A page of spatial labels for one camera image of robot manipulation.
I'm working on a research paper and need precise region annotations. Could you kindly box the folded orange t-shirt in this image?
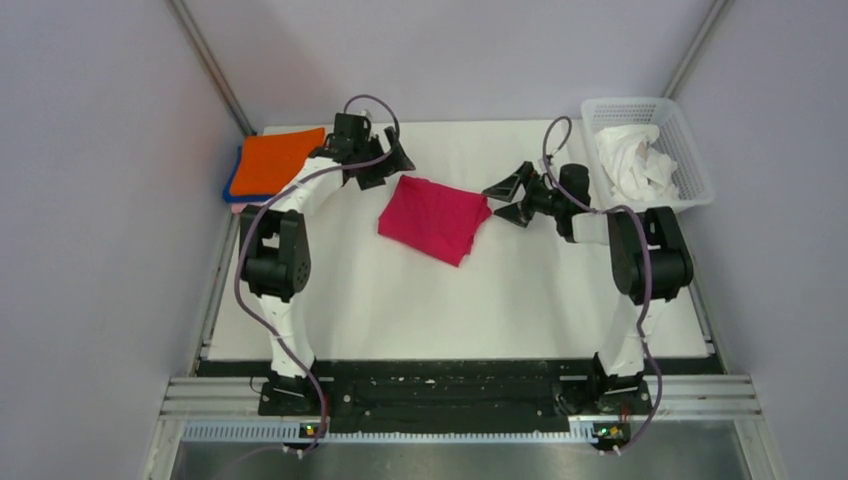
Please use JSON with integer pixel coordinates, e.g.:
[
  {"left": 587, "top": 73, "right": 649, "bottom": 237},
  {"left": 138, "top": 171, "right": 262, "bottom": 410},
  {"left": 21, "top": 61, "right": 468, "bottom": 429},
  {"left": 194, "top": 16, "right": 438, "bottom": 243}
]
[{"left": 241, "top": 127, "right": 325, "bottom": 196}]

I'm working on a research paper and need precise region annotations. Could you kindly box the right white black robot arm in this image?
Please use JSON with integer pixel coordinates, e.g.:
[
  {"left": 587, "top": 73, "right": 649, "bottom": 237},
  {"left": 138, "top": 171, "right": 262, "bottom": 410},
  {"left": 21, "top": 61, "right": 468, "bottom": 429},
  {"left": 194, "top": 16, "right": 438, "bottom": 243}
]
[{"left": 482, "top": 162, "right": 694, "bottom": 412}]

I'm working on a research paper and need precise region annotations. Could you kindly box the white plastic laundry basket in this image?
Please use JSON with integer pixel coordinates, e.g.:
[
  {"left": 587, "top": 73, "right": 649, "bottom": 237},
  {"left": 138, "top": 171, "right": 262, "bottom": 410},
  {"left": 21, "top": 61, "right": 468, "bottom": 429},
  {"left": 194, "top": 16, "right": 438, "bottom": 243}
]
[{"left": 581, "top": 97, "right": 715, "bottom": 212}]

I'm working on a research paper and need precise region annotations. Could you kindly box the white slotted cable duct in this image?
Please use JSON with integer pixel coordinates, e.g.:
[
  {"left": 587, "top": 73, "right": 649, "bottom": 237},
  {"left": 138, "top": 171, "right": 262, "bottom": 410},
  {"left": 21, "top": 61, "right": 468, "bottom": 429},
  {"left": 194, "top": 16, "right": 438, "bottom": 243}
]
[{"left": 182, "top": 417, "right": 631, "bottom": 446}]

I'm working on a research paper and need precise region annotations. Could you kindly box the folded blue t-shirt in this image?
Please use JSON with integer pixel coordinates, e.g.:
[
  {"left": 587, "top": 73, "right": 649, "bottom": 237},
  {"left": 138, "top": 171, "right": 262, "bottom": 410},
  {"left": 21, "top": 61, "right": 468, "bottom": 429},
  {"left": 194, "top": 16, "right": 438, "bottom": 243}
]
[{"left": 221, "top": 146, "right": 272, "bottom": 204}]

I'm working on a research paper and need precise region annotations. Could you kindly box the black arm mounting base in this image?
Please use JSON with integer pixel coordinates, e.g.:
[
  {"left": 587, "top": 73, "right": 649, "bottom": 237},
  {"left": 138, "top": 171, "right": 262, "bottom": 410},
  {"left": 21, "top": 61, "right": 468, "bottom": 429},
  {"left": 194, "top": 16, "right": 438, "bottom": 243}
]
[{"left": 195, "top": 357, "right": 723, "bottom": 439}]

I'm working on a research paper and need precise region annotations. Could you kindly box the crimson red t-shirt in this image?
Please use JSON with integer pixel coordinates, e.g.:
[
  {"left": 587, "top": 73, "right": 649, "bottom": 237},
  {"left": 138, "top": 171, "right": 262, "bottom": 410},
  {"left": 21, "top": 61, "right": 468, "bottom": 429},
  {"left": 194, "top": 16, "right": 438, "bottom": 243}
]
[{"left": 377, "top": 175, "right": 492, "bottom": 267}]

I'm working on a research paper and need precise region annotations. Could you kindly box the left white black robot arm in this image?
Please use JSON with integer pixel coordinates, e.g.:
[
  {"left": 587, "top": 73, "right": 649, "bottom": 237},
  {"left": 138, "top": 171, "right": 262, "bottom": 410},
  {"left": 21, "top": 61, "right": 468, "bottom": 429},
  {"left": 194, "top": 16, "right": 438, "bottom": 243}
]
[{"left": 234, "top": 112, "right": 415, "bottom": 414}]

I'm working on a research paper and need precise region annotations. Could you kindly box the crumpled white t-shirt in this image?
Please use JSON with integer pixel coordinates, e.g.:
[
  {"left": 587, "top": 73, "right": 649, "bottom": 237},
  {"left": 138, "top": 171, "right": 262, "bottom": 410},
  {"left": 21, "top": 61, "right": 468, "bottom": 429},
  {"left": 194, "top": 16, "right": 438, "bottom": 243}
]
[{"left": 594, "top": 124, "right": 679, "bottom": 203}]

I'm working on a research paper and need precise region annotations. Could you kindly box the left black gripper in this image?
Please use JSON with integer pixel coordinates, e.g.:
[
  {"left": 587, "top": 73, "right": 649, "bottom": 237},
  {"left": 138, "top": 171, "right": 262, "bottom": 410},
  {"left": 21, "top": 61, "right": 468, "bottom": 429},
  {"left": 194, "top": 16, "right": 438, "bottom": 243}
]
[{"left": 354, "top": 126, "right": 414, "bottom": 189}]

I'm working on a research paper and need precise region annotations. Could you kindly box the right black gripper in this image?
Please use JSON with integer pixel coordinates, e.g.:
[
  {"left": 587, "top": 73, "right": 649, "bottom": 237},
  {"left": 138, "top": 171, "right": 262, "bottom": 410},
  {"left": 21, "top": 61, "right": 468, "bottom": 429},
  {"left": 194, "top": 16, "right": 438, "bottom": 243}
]
[{"left": 482, "top": 161, "right": 566, "bottom": 228}]

